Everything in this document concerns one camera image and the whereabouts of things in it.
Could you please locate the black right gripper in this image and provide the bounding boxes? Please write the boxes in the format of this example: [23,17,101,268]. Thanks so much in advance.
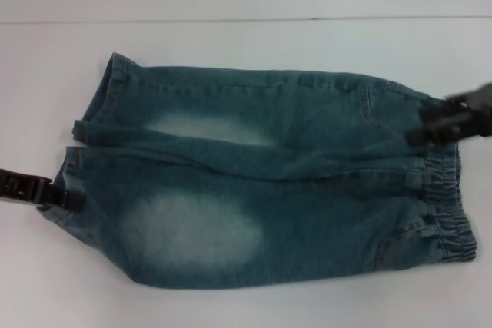
[407,81,492,145]

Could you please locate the blue denim shorts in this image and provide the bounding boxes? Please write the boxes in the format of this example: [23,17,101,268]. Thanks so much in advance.
[36,51,481,287]

